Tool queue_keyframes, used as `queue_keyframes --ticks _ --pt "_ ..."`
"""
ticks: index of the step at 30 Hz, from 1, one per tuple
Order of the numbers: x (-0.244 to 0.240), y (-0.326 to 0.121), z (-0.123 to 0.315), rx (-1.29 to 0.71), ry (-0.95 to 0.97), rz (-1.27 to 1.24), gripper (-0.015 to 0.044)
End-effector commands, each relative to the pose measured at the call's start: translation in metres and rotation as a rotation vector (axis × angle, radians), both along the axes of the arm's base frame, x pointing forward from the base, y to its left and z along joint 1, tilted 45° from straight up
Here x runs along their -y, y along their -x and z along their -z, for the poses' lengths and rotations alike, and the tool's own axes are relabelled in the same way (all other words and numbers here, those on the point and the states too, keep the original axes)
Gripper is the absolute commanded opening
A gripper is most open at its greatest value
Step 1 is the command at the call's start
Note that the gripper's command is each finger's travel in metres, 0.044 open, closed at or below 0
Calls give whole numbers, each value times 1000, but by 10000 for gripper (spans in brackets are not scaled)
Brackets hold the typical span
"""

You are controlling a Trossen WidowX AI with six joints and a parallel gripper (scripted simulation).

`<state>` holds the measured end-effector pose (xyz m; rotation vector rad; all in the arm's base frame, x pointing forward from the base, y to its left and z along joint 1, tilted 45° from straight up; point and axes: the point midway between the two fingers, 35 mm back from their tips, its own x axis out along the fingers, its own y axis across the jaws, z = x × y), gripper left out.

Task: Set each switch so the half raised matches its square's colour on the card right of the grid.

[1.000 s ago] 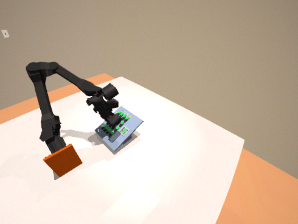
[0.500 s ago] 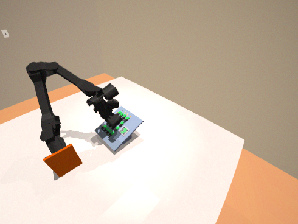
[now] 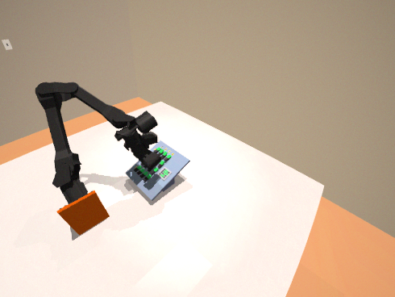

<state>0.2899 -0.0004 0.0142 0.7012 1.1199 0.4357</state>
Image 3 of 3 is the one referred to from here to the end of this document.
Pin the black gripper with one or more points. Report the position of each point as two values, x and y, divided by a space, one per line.
147 157

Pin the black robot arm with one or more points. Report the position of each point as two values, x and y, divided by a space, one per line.
67 164

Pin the grey switch panel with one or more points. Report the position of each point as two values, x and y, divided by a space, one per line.
152 182

